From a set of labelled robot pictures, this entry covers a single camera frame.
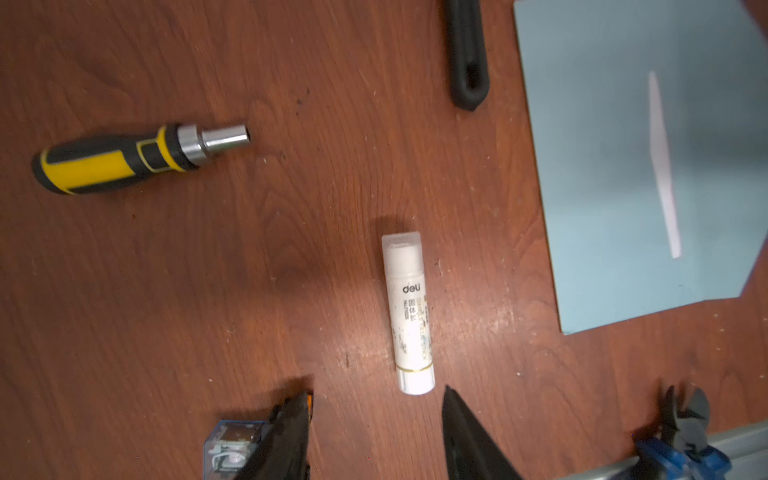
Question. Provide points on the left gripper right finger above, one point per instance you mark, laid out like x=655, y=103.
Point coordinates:
x=470, y=451

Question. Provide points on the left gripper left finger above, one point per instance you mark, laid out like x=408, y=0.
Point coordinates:
x=282, y=453

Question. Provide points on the white glue stick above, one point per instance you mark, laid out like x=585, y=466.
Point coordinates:
x=408, y=311

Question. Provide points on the pink white letter card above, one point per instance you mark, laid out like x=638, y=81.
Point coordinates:
x=662, y=166

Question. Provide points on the small black clip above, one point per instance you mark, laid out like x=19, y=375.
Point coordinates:
x=230, y=445

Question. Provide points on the blue black pliers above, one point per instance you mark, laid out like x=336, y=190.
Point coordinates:
x=682, y=431

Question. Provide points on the yellow black screwdriver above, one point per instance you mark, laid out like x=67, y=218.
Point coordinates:
x=106, y=163

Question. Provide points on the red black pipe wrench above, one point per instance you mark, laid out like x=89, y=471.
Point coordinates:
x=469, y=79

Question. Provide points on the aluminium frame rail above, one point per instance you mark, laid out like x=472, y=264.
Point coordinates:
x=740, y=453

